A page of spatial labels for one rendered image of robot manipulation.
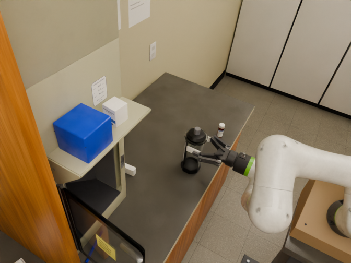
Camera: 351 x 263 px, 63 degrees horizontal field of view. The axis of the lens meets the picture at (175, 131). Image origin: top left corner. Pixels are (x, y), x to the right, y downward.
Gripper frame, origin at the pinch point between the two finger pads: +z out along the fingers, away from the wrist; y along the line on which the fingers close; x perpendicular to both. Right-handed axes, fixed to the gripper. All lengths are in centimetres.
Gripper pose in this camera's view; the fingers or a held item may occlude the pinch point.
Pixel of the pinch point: (195, 142)
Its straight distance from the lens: 137.2
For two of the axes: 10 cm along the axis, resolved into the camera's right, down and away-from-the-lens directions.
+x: -0.9, 7.3, 6.7
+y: -4.8, 5.6, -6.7
